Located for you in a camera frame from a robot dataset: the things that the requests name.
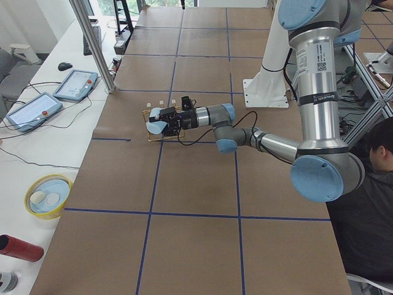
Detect aluminium frame post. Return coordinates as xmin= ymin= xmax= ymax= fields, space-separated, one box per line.
xmin=69 ymin=0 xmax=115 ymax=93

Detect red bottle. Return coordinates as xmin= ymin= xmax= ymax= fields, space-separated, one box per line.
xmin=1 ymin=234 xmax=44 ymax=262

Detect black keyboard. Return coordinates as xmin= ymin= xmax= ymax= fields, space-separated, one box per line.
xmin=82 ymin=25 xmax=103 ymax=56

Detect black computer mouse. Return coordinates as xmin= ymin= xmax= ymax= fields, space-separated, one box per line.
xmin=58 ymin=62 xmax=72 ymax=71

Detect yellow bowl with blue plate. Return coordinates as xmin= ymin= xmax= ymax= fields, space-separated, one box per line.
xmin=24 ymin=174 xmax=73 ymax=220

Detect gold wire cup holder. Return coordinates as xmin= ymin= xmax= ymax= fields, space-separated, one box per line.
xmin=142 ymin=101 xmax=185 ymax=142

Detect near teach pendant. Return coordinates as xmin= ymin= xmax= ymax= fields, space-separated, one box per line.
xmin=6 ymin=92 xmax=63 ymax=132

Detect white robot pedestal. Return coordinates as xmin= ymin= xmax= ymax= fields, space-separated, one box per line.
xmin=243 ymin=9 xmax=290 ymax=108

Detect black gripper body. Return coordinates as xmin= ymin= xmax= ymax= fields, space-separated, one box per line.
xmin=159 ymin=107 xmax=197 ymax=136

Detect light blue plastic cup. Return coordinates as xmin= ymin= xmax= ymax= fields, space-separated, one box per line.
xmin=146 ymin=121 xmax=168 ymax=135

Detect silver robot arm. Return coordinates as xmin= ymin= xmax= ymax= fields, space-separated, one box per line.
xmin=146 ymin=1 xmax=366 ymax=202

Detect far teach pendant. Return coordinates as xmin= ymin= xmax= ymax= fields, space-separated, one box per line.
xmin=53 ymin=69 xmax=98 ymax=102

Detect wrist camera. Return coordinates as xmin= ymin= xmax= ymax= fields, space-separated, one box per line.
xmin=181 ymin=96 xmax=197 ymax=111

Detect teach pendant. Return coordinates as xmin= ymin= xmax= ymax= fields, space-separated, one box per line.
xmin=53 ymin=69 xmax=98 ymax=102
xmin=6 ymin=92 xmax=63 ymax=132

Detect seated person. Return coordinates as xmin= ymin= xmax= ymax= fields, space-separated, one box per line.
xmin=327 ymin=118 xmax=392 ymax=282

